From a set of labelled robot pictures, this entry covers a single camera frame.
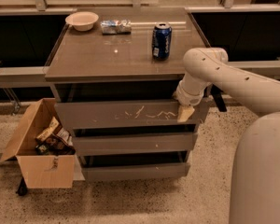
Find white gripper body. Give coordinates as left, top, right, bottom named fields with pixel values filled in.
left=175, top=80, right=205, bottom=106

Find grey top drawer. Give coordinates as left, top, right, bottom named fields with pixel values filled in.
left=53, top=97, right=210, bottom=131

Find grey drawer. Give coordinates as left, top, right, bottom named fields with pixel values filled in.
left=73, top=133, right=198, bottom=156
left=53, top=97, right=210, bottom=131
left=82, top=162, right=189, bottom=182

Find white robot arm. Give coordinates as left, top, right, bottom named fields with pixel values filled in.
left=175, top=48, right=280, bottom=224

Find grey middle drawer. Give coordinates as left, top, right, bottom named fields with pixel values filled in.
left=73, top=133, right=198, bottom=156

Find grey drawer cabinet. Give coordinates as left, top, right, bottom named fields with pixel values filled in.
left=45, top=8, right=208, bottom=173

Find grey bottom drawer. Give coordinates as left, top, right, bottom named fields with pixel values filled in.
left=82, top=162, right=189, bottom=182

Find open cardboard box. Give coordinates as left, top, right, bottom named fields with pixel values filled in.
left=0, top=98, right=75, bottom=189

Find blue soda can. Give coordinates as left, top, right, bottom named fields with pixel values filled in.
left=152, top=22, right=172, bottom=60

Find silver snack bag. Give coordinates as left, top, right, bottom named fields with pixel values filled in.
left=100, top=20, right=132, bottom=35

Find white paper bowl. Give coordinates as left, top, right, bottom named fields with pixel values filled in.
left=65, top=11, right=99, bottom=32

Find tan snack bag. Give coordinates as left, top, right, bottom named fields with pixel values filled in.
left=35, top=117, right=60, bottom=142

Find dark snack packets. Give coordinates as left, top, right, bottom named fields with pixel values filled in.
left=35, top=126, right=76, bottom=156

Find black cabinet side bracket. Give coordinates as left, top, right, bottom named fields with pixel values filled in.
left=211, top=86, right=227, bottom=112

